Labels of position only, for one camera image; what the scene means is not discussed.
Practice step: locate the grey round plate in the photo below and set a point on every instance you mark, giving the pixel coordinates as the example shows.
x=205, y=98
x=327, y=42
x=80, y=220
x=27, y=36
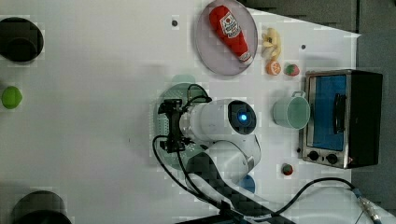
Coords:
x=215, y=55

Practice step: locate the silver toaster oven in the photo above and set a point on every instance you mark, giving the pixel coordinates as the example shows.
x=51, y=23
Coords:
x=344, y=126

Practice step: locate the green plastic strainer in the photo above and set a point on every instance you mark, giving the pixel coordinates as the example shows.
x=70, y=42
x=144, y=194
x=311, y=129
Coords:
x=177, y=88

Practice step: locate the blue round object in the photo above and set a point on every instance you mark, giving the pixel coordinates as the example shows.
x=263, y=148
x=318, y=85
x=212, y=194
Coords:
x=248, y=183

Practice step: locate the black round object upper left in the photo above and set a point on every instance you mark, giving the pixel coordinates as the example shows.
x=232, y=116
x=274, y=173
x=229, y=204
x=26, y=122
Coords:
x=21, y=41

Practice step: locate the black round object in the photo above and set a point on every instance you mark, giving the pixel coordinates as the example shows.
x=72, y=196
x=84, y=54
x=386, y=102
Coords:
x=21, y=41
x=40, y=207

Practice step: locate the red strawberry toy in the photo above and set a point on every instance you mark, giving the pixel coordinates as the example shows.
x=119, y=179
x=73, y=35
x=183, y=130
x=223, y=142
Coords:
x=287, y=169
x=292, y=70

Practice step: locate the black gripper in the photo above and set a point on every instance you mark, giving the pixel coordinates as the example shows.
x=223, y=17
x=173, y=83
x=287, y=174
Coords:
x=175, y=140

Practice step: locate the green ball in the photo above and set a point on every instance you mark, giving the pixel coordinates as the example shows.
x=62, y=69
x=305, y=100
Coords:
x=11, y=97

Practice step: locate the red plush ketchup bottle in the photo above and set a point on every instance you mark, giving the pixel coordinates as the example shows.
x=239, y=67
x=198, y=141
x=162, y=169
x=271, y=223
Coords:
x=230, y=33

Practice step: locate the metal cable connector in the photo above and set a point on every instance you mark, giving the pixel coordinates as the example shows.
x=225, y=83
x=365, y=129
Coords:
x=367, y=207

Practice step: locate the orange slice toy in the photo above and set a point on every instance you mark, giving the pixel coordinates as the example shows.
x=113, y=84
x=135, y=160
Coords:
x=273, y=68

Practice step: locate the black round object lower left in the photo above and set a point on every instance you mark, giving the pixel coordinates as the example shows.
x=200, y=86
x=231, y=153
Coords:
x=40, y=207

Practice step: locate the green plastic cup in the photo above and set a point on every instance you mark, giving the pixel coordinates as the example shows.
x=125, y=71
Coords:
x=292, y=112

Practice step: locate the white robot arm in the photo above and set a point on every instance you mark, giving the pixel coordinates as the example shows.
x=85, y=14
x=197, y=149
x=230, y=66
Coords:
x=216, y=147

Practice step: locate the yellow plush banana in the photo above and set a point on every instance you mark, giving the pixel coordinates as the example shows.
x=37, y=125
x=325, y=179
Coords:
x=272, y=41

